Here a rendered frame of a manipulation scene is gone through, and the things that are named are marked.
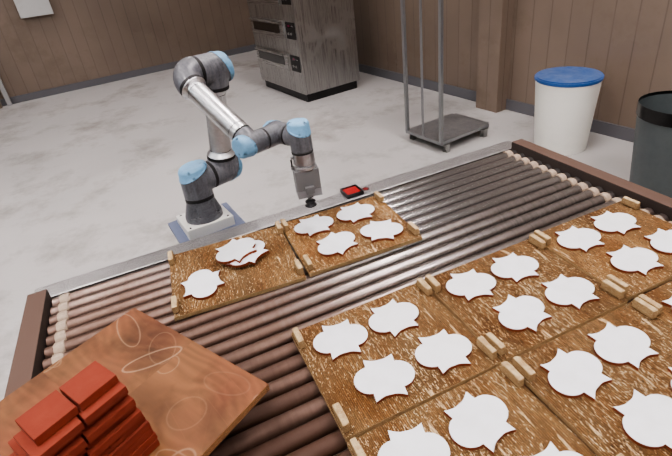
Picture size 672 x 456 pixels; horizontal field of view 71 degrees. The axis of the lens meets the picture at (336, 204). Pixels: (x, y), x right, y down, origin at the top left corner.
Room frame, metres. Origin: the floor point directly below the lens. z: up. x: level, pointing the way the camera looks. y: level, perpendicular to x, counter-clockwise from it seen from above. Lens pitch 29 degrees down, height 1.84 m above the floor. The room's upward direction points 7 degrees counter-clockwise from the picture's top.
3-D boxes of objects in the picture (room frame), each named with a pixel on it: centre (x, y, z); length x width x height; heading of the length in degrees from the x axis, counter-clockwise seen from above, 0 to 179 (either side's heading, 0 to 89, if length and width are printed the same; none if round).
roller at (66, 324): (1.46, 0.01, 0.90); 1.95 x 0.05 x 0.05; 111
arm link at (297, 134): (1.47, 0.09, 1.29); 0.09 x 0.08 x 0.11; 45
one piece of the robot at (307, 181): (1.46, 0.09, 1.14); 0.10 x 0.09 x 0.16; 11
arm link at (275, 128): (1.53, 0.17, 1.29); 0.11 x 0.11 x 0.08; 45
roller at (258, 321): (1.18, -0.10, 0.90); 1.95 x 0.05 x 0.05; 111
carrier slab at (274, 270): (1.29, 0.37, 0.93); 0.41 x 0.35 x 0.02; 106
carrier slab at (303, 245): (1.42, -0.03, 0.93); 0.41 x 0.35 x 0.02; 108
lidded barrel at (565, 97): (3.85, -2.09, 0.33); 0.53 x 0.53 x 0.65
